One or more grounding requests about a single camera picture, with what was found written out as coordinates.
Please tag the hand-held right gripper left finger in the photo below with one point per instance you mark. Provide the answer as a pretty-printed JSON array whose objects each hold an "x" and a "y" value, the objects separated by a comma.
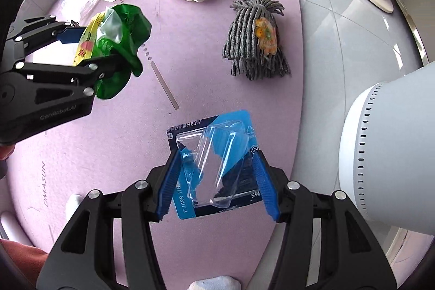
[{"x": 168, "y": 184}]

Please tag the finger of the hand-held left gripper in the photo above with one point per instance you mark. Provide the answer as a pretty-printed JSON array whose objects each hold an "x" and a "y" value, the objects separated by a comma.
[
  {"x": 69, "y": 35},
  {"x": 102, "y": 67}
]

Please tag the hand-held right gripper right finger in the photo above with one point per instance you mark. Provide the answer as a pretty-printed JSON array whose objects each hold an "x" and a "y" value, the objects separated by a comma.
[{"x": 266, "y": 184}]

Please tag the green snack bag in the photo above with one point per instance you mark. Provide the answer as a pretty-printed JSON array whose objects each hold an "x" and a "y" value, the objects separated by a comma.
[{"x": 125, "y": 25}]

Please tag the blue blister pack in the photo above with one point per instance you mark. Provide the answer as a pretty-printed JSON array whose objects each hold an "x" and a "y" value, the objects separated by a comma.
[{"x": 234, "y": 127}]

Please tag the white trash can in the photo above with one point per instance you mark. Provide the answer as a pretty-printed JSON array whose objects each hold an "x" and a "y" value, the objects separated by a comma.
[{"x": 390, "y": 140}]

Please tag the person's left hand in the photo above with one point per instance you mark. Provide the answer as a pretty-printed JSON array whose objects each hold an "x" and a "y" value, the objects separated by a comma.
[{"x": 5, "y": 152}]

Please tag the white rounded object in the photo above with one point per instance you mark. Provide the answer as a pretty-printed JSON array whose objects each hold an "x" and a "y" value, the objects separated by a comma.
[{"x": 74, "y": 206}]

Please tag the purple mat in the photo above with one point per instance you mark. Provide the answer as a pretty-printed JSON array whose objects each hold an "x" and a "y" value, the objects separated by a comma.
[{"x": 204, "y": 72}]

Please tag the person's white sock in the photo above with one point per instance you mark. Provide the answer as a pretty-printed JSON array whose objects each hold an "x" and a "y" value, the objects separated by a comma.
[{"x": 214, "y": 285}]

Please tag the grey mop head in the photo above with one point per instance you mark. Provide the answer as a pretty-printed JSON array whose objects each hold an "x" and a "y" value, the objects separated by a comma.
[{"x": 244, "y": 38}]

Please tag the person's red trouser leg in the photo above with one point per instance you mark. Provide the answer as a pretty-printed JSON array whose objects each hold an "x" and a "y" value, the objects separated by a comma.
[{"x": 20, "y": 266}]

